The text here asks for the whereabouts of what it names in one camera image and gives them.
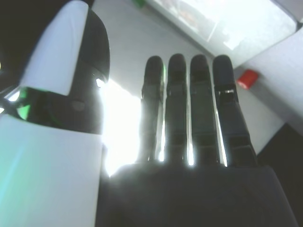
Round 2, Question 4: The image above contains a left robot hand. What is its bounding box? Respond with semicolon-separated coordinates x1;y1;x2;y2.
0;0;299;227

